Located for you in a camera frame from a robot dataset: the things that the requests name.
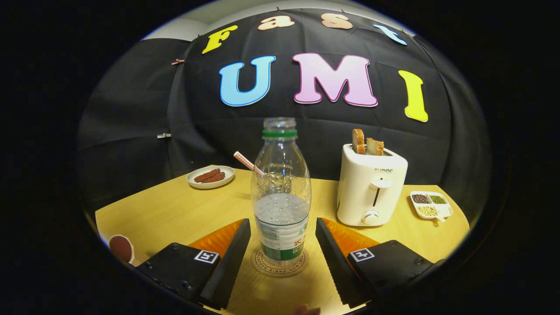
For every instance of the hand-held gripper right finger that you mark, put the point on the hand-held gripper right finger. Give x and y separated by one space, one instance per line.
334 267

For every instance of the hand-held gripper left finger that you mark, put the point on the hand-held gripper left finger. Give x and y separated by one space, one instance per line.
229 262

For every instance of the round wooden coaster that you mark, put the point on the round wooden coaster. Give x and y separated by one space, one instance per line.
280 271

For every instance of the clear plastic juice bottle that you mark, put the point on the clear plastic juice bottle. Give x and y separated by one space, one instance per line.
282 210

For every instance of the wooden table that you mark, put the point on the wooden table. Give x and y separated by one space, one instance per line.
175 210

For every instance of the white toaster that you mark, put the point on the white toaster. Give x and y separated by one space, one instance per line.
356 192

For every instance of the round white plate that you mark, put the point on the round white plate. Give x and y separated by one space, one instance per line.
218 184

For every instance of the brown sausage piece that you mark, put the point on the brown sausage piece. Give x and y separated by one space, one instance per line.
206 175
217 177

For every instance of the red checkered straw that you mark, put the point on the red checkered straw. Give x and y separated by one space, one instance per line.
245 161

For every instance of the white divided dish of beans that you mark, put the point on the white divided dish of beans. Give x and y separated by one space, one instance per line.
445 210

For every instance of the toasted bread slice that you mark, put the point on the toasted bread slice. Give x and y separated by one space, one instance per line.
358 141
375 147

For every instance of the silver clip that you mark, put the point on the silver clip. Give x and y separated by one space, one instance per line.
164 135

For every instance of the pink clip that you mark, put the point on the pink clip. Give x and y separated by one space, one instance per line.
177 61

